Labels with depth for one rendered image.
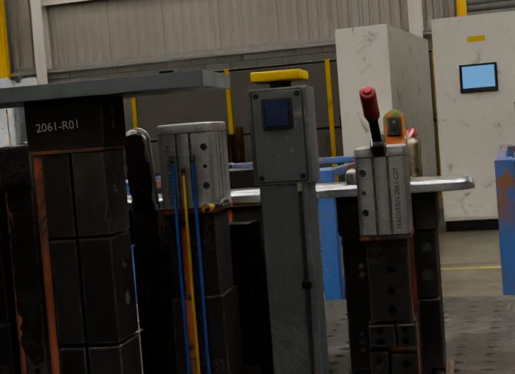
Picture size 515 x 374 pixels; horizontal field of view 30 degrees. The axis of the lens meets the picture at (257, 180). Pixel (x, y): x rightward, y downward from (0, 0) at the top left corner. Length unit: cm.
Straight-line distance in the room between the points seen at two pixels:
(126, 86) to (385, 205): 37
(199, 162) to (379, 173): 24
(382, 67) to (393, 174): 798
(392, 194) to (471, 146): 793
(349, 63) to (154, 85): 822
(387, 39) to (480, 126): 119
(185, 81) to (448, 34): 816
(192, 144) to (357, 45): 803
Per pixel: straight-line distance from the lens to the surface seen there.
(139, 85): 111
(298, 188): 111
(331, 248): 323
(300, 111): 110
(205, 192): 129
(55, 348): 122
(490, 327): 183
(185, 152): 130
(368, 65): 926
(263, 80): 112
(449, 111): 918
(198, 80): 109
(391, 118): 160
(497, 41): 918
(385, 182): 126
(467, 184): 138
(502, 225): 310
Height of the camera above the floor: 109
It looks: 3 degrees down
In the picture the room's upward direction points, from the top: 4 degrees counter-clockwise
